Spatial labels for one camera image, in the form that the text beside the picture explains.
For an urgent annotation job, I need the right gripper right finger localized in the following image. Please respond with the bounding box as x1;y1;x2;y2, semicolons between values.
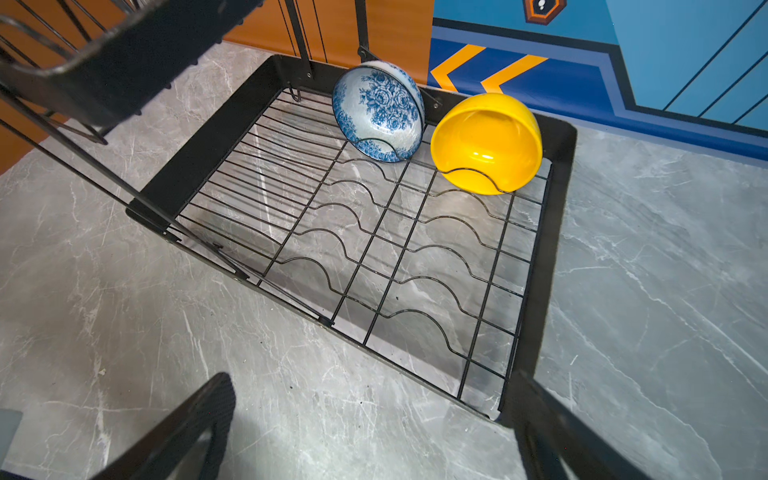
505;372;648;479

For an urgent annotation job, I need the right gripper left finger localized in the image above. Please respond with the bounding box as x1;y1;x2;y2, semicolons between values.
95;372;236;479

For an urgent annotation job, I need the yellow bowl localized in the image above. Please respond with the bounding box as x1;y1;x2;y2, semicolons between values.
430;93;543;196

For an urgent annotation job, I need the blue white floral bowl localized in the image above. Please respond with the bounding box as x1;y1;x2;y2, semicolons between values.
332;60;426;163

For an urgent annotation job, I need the black wire dish rack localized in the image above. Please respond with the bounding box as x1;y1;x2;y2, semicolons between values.
1;1;577;427

